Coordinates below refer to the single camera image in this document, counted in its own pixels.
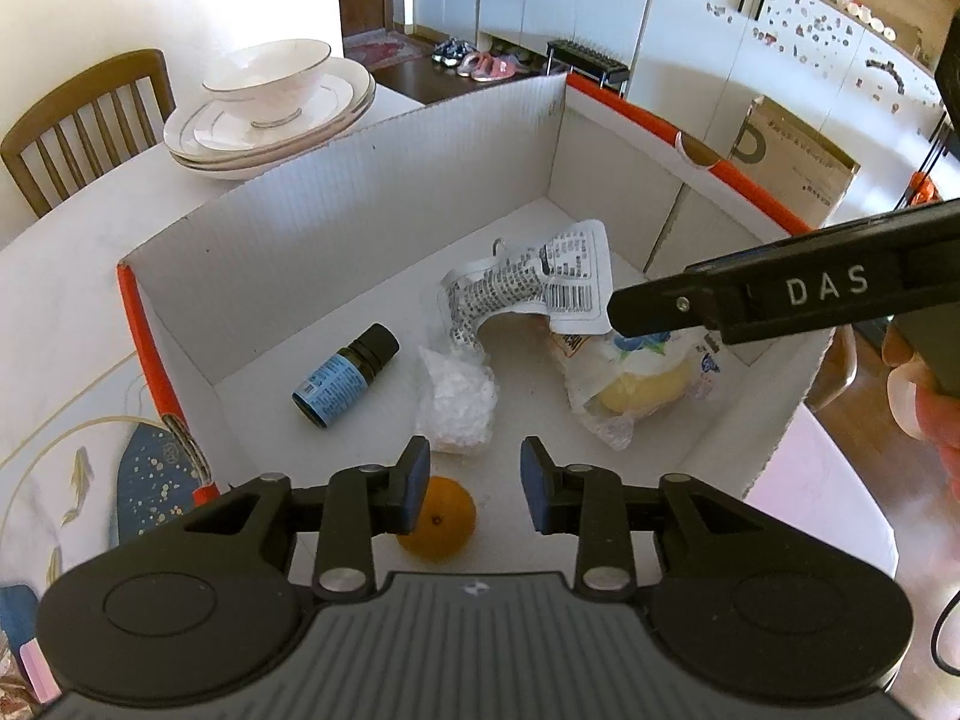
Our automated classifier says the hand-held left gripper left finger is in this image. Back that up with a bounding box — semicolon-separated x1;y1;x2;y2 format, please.
161;436;432;602

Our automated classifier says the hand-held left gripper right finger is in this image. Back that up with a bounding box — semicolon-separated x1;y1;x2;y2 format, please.
520;436;796;601

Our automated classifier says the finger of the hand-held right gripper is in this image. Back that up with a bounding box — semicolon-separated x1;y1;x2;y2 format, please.
607;274;722;337

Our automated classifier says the orange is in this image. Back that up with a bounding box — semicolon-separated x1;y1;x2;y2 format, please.
396;476;478;562

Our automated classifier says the clear bread packet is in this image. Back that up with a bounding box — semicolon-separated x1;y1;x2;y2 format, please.
547;326;725;452

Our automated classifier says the white plastic wrap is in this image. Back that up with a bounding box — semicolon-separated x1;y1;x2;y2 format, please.
415;345;501;456

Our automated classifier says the silver printed wrapper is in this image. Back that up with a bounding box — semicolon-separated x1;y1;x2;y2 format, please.
439;217;617;353

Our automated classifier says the blue label dark bottle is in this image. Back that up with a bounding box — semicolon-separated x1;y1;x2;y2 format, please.
292;322;401;430

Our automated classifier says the red cardboard box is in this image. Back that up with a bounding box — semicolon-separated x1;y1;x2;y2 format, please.
116;73;860;578

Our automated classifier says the person's right hand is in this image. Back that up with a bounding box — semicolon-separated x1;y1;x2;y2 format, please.
883;315;960;481

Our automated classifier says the brown printed cardboard box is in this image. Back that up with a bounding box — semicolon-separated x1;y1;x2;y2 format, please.
724;95;862;230

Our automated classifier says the black metal rack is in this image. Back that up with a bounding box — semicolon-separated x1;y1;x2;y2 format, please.
546;39;629;95

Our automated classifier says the white gold-rimmed plate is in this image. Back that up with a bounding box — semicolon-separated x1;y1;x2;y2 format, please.
169;90;376;182

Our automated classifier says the red doormat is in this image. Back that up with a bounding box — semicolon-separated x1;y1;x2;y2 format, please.
343;28;428;70

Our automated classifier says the stack of white dishes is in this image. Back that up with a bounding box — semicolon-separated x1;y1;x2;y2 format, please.
163;56;376;166

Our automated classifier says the white gold-rimmed bowl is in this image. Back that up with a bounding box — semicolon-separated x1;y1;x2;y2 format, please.
201;39;332;133

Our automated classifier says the wooden chair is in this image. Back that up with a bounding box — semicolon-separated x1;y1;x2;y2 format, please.
0;49;177;220

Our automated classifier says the black cable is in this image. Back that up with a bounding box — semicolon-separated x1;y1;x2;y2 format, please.
928;591;960;674

